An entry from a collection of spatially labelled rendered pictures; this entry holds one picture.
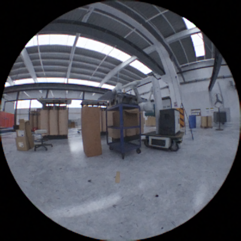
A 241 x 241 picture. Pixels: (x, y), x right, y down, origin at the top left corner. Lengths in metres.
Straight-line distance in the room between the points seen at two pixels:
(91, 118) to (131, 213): 1.39
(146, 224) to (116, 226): 0.18
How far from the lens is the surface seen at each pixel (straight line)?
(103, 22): 10.01
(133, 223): 0.65
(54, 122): 3.36
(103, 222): 0.67
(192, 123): 6.11
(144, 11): 9.84
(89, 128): 1.42
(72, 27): 4.69
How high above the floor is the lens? 0.63
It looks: 1 degrees up
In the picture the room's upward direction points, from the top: 2 degrees counter-clockwise
